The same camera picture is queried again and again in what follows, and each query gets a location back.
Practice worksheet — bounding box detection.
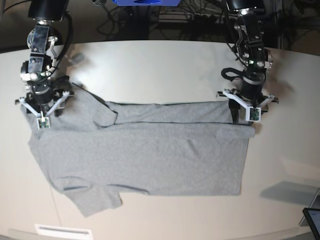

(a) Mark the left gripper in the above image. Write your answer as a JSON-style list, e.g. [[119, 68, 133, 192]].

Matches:
[[226, 74, 266, 125]]

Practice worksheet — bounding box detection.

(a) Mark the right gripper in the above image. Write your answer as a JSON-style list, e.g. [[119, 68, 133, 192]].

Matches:
[[27, 81, 75, 104]]

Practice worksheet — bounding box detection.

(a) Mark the grey T-shirt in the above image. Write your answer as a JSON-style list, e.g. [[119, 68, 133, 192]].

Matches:
[[25, 88, 255, 217]]

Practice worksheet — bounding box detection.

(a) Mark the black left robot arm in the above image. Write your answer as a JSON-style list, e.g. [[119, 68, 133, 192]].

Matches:
[[219, 0, 275, 125]]

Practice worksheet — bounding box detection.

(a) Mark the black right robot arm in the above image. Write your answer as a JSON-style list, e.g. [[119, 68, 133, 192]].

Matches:
[[20, 0, 74, 117]]

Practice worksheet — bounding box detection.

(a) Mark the black power strip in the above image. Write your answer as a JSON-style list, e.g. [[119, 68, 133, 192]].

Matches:
[[158, 13, 245, 26]]

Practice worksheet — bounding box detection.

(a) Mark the blue plastic part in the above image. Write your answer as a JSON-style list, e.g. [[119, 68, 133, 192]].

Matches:
[[112, 0, 180, 7]]

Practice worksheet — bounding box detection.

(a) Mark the white label strip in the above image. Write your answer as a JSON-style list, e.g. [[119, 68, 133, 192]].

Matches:
[[34, 224, 94, 240]]

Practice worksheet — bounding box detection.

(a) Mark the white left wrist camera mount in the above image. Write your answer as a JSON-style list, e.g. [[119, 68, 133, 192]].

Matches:
[[217, 88, 279, 123]]

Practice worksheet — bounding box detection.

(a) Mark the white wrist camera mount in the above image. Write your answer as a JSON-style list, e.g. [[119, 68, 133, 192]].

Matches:
[[217, 88, 279, 123], [14, 90, 75, 130]]

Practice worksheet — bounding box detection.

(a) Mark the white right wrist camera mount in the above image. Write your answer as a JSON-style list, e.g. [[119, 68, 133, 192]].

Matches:
[[14, 90, 75, 130]]

